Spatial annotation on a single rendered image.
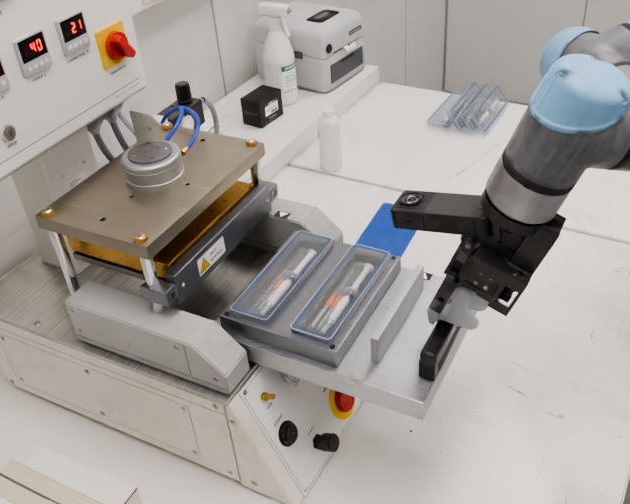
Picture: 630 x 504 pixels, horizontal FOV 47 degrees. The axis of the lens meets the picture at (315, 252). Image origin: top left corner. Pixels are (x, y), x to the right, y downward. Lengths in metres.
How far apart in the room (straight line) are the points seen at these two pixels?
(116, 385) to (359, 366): 0.36
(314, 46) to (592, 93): 1.29
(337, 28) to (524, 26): 1.59
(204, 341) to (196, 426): 0.15
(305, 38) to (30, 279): 1.00
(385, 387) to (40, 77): 0.58
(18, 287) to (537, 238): 0.77
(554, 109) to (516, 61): 2.77
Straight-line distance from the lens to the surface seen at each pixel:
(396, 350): 0.89
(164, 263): 0.92
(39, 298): 1.14
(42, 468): 1.03
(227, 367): 0.89
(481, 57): 3.48
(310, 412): 1.02
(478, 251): 0.77
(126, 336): 0.96
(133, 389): 1.02
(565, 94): 0.66
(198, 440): 1.02
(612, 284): 1.38
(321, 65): 1.88
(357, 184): 1.61
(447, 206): 0.78
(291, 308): 0.91
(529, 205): 0.71
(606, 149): 0.69
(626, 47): 0.84
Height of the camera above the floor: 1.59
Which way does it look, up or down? 37 degrees down
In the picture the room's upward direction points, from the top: 5 degrees counter-clockwise
